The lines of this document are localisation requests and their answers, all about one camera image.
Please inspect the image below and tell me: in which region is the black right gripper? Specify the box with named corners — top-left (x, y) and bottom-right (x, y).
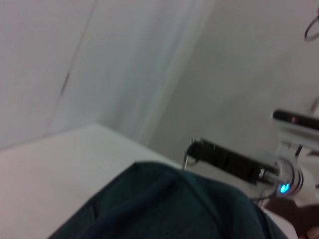
top-left (186, 137), bottom-right (278, 187)

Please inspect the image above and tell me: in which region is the dark teal lunch bag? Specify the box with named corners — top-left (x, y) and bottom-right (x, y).
top-left (47, 161), bottom-right (287, 239)

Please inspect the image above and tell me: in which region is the black hanging cable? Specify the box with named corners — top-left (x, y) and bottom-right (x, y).
top-left (304, 11), bottom-right (319, 42)

